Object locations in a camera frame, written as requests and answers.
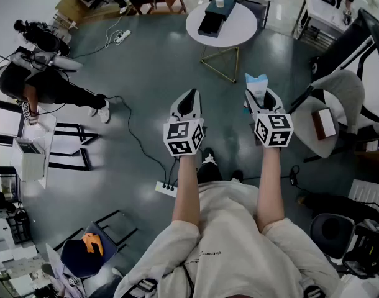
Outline white table wire shelf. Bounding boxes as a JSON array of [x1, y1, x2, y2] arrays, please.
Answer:
[[292, 0, 355, 45]]

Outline brown white cardboard box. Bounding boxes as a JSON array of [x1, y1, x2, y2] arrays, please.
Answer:
[[311, 107, 337, 141]]

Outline grey armchair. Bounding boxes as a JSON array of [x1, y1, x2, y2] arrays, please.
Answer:
[[290, 69, 367, 163]]

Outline white desk black frame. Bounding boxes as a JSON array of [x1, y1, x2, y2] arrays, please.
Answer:
[[21, 112, 99, 189]]

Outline person's left forearm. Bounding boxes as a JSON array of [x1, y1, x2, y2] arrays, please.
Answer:
[[171, 154, 201, 230]]

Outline white square appliance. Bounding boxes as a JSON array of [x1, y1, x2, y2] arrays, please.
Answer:
[[10, 137, 47, 182]]

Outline small white blue packet item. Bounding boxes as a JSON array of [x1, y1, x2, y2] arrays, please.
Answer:
[[245, 73, 269, 108]]

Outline navy blue chair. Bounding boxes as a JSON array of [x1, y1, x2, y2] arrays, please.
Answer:
[[52, 209, 138, 279]]

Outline person's black trouser leg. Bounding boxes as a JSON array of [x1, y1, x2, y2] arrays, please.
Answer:
[[196, 158, 223, 185]]

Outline person's right forearm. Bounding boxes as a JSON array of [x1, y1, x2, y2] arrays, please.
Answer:
[[254, 147, 286, 233]]

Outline orange cloth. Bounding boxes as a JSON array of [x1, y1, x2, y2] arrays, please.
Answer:
[[81, 232, 104, 256]]

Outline black equipment bag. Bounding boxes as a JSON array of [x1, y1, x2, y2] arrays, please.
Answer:
[[342, 223, 379, 278]]

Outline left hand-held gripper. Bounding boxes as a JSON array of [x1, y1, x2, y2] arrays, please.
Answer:
[[163, 88, 206, 157]]

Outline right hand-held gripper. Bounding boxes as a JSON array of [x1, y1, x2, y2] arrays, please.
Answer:
[[244, 88, 295, 149]]

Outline round white table gold legs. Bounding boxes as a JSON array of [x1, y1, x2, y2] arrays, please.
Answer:
[[185, 0, 258, 84]]

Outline white power strip with cable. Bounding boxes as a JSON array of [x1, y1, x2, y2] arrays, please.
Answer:
[[104, 14, 132, 49]]

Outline black power adapter cable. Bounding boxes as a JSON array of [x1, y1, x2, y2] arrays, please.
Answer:
[[288, 165, 303, 188]]

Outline white slatted crate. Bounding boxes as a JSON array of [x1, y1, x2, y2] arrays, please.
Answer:
[[347, 178, 379, 213]]

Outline long black floor cable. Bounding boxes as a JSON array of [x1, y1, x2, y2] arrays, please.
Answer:
[[104, 95, 178, 187]]

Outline black drawer box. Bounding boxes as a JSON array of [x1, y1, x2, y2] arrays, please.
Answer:
[[197, 0, 237, 38]]

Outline person's beige shirt torso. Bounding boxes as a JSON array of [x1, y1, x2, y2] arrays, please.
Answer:
[[112, 179, 344, 298]]

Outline person's black shoe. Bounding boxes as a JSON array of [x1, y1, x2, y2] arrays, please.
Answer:
[[201, 147, 216, 166]]

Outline large black white desk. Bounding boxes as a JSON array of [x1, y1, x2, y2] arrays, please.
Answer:
[[309, 7, 379, 127]]

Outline white power strip black plugs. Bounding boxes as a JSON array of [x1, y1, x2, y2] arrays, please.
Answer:
[[155, 181, 178, 199]]

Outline black office chair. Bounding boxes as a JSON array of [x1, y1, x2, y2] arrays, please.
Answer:
[[13, 19, 71, 57]]

